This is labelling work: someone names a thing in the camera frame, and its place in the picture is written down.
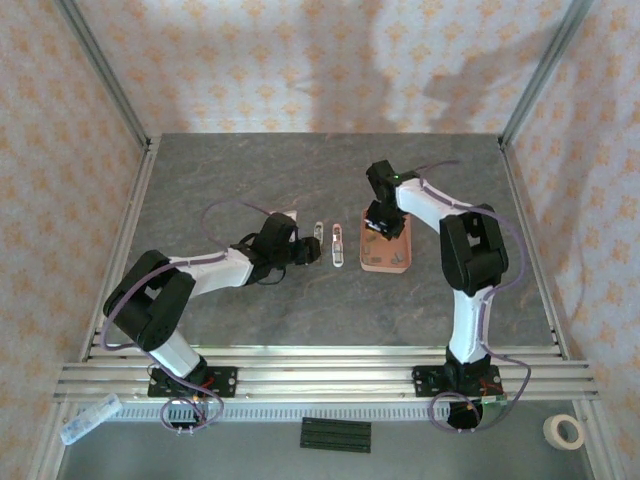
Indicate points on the white black mini stapler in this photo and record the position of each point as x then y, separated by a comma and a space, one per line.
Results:
318, 231

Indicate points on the pink mini stapler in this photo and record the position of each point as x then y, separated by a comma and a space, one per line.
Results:
338, 255

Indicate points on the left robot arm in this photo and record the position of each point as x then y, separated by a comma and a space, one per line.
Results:
150, 300

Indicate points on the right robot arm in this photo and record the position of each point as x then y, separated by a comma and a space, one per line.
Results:
472, 325

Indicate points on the pink plastic tray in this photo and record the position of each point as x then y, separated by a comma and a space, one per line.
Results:
402, 247

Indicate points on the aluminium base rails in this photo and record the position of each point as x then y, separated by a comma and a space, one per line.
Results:
325, 375

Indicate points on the orange patterned white cloth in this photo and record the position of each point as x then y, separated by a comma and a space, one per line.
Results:
320, 60

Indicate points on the black ribbed block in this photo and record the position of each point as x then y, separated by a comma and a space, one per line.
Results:
336, 435

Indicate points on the small green circuit board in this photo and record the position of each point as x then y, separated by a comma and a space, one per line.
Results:
495, 400

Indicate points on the white tape roll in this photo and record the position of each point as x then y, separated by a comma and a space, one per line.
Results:
551, 429

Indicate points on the clear plastic bag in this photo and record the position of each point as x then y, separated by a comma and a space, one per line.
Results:
90, 419

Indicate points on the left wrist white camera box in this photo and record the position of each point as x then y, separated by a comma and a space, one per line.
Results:
291, 216

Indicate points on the aluminium side rail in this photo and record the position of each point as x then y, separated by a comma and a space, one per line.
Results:
513, 175
143, 175

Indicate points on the aluminium frame post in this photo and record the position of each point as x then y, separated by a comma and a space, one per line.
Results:
545, 70
100, 70

